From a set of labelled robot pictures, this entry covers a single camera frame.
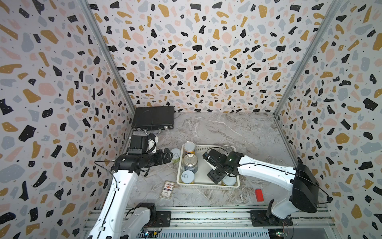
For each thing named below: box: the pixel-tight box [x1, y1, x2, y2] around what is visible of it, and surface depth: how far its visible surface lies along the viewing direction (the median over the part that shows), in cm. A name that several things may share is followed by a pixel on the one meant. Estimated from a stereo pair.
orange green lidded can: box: [221, 174, 238, 187], surface depth 80 cm
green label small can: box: [170, 148, 181, 164], surface depth 94 cm
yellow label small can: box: [180, 170, 195, 184], surface depth 84 cm
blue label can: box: [183, 153, 198, 175], surface depth 85 cm
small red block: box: [254, 188, 265, 202], surface depth 83 cm
